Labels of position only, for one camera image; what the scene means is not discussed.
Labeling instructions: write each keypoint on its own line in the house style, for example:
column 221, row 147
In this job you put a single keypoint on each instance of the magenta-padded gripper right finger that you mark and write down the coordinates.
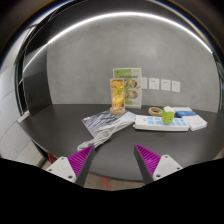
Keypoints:
column 165, row 166

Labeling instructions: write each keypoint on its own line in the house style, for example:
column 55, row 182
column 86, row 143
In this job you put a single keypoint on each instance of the white ceiling light strip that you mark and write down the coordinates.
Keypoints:
column 126, row 14

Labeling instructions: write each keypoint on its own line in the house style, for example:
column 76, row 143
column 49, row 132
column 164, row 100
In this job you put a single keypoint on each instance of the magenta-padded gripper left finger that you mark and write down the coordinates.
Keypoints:
column 65, row 168

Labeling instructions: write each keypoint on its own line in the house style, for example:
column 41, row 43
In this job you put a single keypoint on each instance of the white booklet with blue band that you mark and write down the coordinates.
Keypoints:
column 196, row 122

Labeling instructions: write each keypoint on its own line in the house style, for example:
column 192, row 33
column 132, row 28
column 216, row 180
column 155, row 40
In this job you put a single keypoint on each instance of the red metal stool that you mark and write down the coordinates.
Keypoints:
column 105, row 183
column 52, row 158

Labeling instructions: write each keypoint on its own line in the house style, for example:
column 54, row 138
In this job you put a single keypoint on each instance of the beige tape roll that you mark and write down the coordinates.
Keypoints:
column 155, row 114

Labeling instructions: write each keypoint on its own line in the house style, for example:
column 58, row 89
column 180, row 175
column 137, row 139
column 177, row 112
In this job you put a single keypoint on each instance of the green menu sign stand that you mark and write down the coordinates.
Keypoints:
column 135, row 80

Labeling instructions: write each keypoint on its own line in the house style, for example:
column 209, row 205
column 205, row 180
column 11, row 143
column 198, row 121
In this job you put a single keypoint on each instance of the white power strip blue sockets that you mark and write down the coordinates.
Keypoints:
column 146, row 123

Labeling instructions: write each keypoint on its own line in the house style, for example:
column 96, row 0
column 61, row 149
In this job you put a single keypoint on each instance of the green and white charger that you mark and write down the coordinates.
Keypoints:
column 167, row 116

